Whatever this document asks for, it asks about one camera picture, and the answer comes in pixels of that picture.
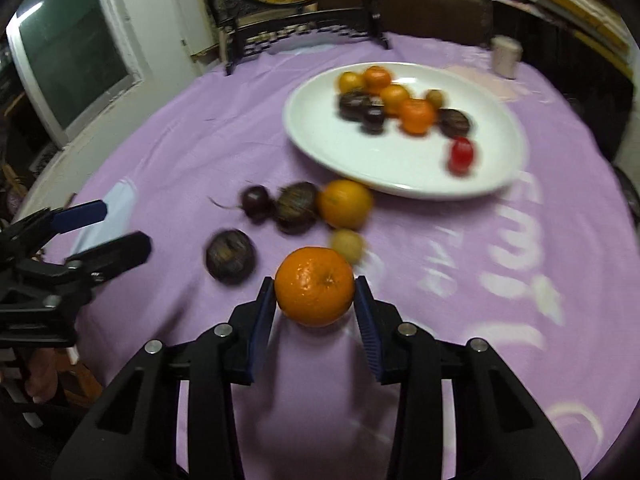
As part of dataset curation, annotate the large orange mandarin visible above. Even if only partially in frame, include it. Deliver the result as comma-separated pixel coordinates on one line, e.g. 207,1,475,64
274,246,355,328

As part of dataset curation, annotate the large red tomato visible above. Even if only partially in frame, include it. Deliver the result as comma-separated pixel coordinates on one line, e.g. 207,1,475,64
448,136,475,176

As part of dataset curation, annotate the dark water chestnut top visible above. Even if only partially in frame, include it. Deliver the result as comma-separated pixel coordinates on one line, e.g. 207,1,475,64
337,90,371,122

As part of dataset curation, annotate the small orange kumquat fruit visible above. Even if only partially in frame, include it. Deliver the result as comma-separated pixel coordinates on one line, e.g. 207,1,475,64
380,84,411,117

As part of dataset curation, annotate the tan longan fruit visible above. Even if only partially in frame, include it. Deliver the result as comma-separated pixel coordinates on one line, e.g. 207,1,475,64
330,229,366,266
424,89,446,110

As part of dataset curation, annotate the dark purple plum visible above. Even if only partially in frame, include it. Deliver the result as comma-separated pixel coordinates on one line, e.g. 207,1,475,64
361,105,386,134

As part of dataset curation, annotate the person's hand on handle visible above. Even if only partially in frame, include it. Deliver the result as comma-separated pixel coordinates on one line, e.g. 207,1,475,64
25,349,58,404

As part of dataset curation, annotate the dark water chestnut left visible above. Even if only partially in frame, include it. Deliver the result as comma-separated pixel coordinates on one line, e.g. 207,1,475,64
205,229,257,285

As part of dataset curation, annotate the dark plum with stem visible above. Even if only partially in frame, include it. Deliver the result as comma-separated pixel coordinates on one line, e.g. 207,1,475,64
209,185,276,224

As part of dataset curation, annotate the purple printed tablecloth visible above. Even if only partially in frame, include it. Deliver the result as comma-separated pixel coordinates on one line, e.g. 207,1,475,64
77,36,639,472

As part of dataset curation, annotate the dark water chestnut middle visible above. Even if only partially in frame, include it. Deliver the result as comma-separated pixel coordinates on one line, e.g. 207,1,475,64
274,181,319,235

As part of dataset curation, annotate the yellow-orange round orange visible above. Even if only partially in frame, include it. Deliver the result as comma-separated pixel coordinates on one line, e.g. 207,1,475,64
318,180,374,231

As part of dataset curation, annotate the black round stool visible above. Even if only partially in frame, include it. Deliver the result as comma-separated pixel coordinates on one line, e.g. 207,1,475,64
614,166,640,228

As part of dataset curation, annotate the yellow orange at left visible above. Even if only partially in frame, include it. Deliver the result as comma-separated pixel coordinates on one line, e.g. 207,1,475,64
336,70,367,94

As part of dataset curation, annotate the large white plate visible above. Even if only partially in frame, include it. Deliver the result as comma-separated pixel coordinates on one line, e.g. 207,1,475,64
282,60,530,202

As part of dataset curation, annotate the small orange on plate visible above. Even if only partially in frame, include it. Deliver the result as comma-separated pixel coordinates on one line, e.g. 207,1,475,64
362,65,393,96

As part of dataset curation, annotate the white beverage can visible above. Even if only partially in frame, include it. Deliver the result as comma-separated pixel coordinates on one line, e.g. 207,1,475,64
490,35,523,80

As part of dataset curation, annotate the wooden shelf with planks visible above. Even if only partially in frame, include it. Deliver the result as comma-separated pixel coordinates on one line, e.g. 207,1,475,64
380,0,634,82

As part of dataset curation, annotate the window with white frame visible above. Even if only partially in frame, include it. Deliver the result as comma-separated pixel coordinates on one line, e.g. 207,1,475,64
6,0,142,148

